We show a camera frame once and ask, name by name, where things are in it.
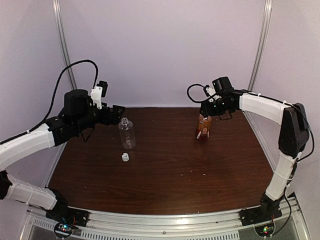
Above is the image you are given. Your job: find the left braided black cable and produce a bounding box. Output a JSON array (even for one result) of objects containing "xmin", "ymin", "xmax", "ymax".
[{"xmin": 0, "ymin": 59, "xmax": 100, "ymax": 145}]

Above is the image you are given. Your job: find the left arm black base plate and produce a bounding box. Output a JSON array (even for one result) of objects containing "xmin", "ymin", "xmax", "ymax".
[{"xmin": 44, "ymin": 207, "xmax": 89, "ymax": 227}]

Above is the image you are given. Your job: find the left aluminium frame post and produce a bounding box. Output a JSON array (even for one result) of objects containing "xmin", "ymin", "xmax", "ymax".
[{"xmin": 52, "ymin": 0, "xmax": 77, "ymax": 90}]

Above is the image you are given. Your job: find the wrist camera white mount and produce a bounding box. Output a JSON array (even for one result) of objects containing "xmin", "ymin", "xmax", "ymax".
[
  {"xmin": 203, "ymin": 85, "xmax": 216, "ymax": 98},
  {"xmin": 90, "ymin": 80, "xmax": 108, "ymax": 110}
]

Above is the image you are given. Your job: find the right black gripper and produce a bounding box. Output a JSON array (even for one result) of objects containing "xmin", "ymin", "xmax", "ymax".
[{"xmin": 200, "ymin": 97, "xmax": 232, "ymax": 117}]

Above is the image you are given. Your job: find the aluminium frame post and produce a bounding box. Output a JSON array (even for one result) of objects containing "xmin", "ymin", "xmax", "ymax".
[
  {"xmin": 52, "ymin": 0, "xmax": 77, "ymax": 90},
  {"xmin": 247, "ymin": 0, "xmax": 273, "ymax": 91}
]

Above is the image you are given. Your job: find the round circuit board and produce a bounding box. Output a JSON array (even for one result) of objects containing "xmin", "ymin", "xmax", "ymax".
[
  {"xmin": 254, "ymin": 223, "xmax": 275, "ymax": 238},
  {"xmin": 53, "ymin": 223, "xmax": 74, "ymax": 239}
]

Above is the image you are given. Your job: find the right round circuit board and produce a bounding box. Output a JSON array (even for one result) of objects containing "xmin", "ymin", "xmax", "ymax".
[{"xmin": 254, "ymin": 223, "xmax": 275, "ymax": 238}]

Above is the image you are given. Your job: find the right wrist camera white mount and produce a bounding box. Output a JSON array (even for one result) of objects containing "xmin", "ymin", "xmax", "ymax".
[{"xmin": 203, "ymin": 85, "xmax": 216, "ymax": 98}]

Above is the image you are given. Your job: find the braided black cable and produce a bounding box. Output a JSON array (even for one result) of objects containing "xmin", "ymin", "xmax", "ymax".
[
  {"xmin": 0, "ymin": 59, "xmax": 100, "ymax": 145},
  {"xmin": 186, "ymin": 83, "xmax": 233, "ymax": 121}
]

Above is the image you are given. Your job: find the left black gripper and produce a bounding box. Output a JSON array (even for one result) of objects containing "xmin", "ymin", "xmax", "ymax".
[{"xmin": 73, "ymin": 102, "xmax": 125, "ymax": 133}]

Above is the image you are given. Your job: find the left round circuit board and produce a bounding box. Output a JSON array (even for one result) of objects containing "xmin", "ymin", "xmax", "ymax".
[{"xmin": 53, "ymin": 223, "xmax": 74, "ymax": 239}]

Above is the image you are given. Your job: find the white cap of clear bottle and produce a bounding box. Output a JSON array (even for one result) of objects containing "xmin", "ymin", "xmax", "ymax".
[{"xmin": 121, "ymin": 152, "xmax": 130, "ymax": 162}]

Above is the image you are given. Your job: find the amber tea bottle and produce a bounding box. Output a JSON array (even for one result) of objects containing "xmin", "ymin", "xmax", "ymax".
[{"xmin": 195, "ymin": 114, "xmax": 212, "ymax": 141}]

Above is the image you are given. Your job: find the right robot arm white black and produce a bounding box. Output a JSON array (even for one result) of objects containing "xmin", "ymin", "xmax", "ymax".
[{"xmin": 200, "ymin": 76, "xmax": 312, "ymax": 221}]

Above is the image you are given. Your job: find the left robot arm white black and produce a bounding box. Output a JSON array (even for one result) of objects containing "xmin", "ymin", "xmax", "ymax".
[{"xmin": 0, "ymin": 86, "xmax": 126, "ymax": 222}]

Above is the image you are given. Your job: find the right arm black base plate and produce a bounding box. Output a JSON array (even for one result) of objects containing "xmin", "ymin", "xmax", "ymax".
[{"xmin": 239, "ymin": 206, "xmax": 282, "ymax": 226}]

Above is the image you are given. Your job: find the right aluminium frame post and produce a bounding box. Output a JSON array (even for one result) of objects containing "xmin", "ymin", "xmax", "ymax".
[{"xmin": 247, "ymin": 0, "xmax": 273, "ymax": 91}]

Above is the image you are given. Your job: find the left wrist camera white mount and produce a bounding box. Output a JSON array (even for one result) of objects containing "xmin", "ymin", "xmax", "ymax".
[{"xmin": 90, "ymin": 80, "xmax": 108, "ymax": 110}]

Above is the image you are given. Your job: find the clear plastic bottle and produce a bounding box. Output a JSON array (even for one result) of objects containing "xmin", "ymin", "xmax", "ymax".
[{"xmin": 118, "ymin": 117, "xmax": 136, "ymax": 150}]

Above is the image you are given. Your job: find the right braided black cable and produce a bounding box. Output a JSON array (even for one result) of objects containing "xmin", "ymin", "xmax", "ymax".
[{"xmin": 186, "ymin": 83, "xmax": 233, "ymax": 121}]

